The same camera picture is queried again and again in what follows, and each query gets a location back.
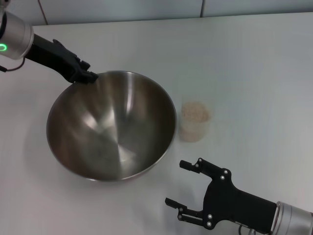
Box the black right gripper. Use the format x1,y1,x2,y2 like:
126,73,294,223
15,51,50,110
164,157,277,234

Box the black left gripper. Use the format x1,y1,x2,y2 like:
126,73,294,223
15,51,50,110
25,34,99,84

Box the clear plastic cup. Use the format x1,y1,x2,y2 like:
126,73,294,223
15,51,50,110
179,101,211,142

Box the stainless steel mixing bowl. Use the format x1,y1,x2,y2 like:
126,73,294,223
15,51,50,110
45,70,178,182

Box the white rice grains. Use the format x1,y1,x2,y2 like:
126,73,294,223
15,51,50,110
181,101,211,123

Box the right wrist cable with plug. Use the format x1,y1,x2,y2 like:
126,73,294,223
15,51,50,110
237,223,260,235

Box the wrist cable with plug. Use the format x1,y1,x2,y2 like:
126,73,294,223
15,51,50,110
237,223,260,235
0,57,25,73

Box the left wrist cable with plug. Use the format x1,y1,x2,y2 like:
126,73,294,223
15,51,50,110
0,57,25,73

